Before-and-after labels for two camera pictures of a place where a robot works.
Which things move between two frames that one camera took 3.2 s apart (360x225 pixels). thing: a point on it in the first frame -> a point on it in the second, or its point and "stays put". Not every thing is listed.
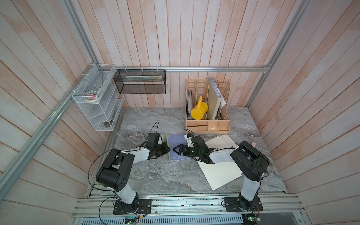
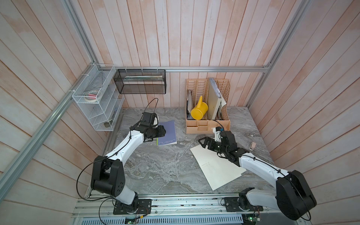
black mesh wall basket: [140, 81] stays put
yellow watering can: [198, 112] stays put
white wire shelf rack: [100, 97] stays put
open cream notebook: [219, 174] stays put
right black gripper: [182, 147] -> [208, 140]
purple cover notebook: [173, 140] -> [170, 137]
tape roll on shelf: [92, 95] stays put
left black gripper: [166, 149] -> [161, 131]
